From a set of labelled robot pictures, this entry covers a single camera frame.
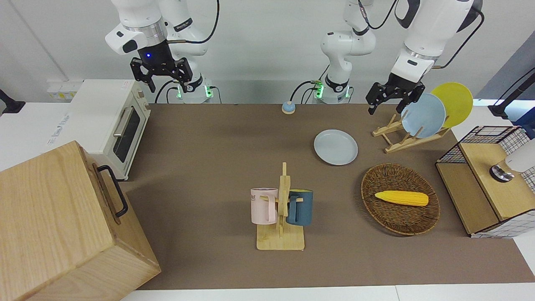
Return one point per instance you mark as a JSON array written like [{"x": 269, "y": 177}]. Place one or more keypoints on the yellow plate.
[{"x": 457, "y": 100}]

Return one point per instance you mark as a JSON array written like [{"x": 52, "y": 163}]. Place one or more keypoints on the light blue plate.
[{"x": 424, "y": 117}]

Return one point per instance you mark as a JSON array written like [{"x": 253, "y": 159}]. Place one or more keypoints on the white toaster oven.
[{"x": 100, "y": 121}]

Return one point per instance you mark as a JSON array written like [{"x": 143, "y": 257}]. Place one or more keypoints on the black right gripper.
[{"x": 156, "y": 60}]

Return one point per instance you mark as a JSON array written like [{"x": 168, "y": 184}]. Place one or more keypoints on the wooden plate rack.
[{"x": 397, "y": 144}]

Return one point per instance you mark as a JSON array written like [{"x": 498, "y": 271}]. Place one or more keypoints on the large wooden box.
[{"x": 58, "y": 230}]

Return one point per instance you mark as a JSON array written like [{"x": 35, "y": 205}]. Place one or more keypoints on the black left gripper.
[{"x": 391, "y": 90}]

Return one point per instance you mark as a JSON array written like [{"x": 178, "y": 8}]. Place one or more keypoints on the small blue dome bell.
[{"x": 288, "y": 108}]

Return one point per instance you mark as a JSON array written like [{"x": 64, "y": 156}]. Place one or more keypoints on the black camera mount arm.
[
  {"x": 10, "y": 102},
  {"x": 512, "y": 94}
]

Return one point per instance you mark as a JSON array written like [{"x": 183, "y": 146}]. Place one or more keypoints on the grid-pattern shelf with wood top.
[{"x": 480, "y": 188}]

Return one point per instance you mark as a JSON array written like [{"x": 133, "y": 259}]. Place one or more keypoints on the white cylinder with glass base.
[{"x": 516, "y": 161}]

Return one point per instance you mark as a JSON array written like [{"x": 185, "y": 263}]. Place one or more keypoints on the dark teal mug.
[{"x": 301, "y": 209}]

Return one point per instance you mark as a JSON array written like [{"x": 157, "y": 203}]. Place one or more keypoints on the pink mug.
[{"x": 262, "y": 207}]

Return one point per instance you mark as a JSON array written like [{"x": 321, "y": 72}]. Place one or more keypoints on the wooden mug tree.
[{"x": 281, "y": 238}]

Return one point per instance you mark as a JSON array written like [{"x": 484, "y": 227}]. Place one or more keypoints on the white wall power strip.
[{"x": 62, "y": 90}]

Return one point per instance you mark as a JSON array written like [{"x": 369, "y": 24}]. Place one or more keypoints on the gray plate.
[{"x": 335, "y": 147}]

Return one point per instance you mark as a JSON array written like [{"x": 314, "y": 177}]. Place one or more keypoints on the brown table mat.
[{"x": 200, "y": 175}]

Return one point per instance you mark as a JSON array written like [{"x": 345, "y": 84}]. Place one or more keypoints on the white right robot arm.
[{"x": 138, "y": 16}]

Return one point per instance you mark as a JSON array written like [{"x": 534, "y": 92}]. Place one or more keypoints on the brown wicker basket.
[{"x": 397, "y": 217}]

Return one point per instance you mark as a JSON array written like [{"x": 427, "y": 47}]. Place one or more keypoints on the yellow corn cob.
[{"x": 403, "y": 198}]

